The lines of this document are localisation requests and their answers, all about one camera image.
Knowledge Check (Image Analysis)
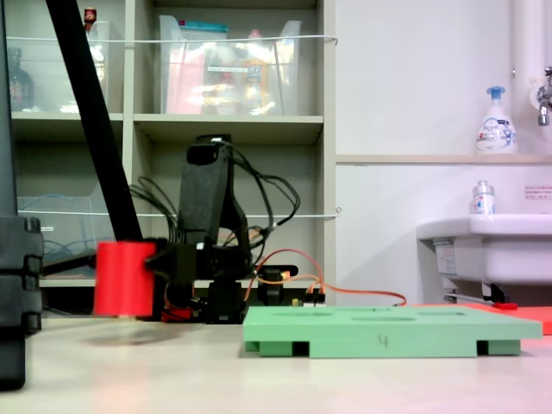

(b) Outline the large clear storage bin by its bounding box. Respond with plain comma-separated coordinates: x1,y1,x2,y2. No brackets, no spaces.
158,15,303,116

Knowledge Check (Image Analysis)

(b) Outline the long orange cable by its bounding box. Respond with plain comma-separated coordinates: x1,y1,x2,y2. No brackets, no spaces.
241,248,409,308

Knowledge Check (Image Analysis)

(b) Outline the white pump soap bottle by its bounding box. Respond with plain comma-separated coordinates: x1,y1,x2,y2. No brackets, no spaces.
475,85,518,155

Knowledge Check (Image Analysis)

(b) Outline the small clear sanitizer bottle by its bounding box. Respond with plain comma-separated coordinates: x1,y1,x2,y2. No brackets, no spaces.
470,179,497,216

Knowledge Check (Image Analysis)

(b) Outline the black table clamp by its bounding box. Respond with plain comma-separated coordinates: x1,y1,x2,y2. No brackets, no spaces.
256,264,299,310

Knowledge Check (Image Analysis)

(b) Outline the dark grey post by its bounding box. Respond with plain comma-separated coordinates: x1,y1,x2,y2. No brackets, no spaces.
0,0,19,217

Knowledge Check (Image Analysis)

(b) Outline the white safety cord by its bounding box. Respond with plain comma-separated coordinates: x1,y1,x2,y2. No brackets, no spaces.
16,207,343,221

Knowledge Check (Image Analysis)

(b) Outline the red cylinder block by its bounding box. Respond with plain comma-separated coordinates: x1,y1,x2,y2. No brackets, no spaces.
92,241,158,320

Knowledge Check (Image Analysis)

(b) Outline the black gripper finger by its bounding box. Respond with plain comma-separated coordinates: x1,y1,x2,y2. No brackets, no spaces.
144,247,173,278

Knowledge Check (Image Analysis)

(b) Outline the metal faucet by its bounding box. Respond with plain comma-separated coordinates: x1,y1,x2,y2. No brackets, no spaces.
529,66,552,128

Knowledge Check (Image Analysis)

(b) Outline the green shape sorter board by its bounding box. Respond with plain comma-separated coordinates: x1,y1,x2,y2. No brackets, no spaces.
241,304,543,360

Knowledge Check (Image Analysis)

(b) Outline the dark patterned bottle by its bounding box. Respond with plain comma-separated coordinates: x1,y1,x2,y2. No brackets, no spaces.
6,47,36,113

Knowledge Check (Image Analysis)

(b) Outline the red orange wire bundle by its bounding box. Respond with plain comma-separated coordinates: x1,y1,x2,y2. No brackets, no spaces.
160,284,208,323

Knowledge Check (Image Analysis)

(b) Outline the clear bin with blue cable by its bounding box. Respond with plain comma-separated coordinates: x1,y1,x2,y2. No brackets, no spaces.
16,193,121,278

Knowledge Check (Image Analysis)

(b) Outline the flat orange-red board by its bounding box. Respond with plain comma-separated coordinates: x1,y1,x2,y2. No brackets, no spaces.
412,302,552,336

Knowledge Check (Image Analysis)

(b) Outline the orange bottle in bin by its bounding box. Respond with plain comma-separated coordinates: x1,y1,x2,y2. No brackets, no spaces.
240,28,272,116

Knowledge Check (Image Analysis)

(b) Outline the beige shelf unit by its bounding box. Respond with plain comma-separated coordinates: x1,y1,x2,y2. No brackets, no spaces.
4,0,338,320

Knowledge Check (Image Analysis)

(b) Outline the clear bin with bottles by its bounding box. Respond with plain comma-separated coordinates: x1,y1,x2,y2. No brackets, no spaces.
6,20,111,115

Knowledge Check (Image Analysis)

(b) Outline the white sink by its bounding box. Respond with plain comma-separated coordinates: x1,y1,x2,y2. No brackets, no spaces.
415,213,552,304

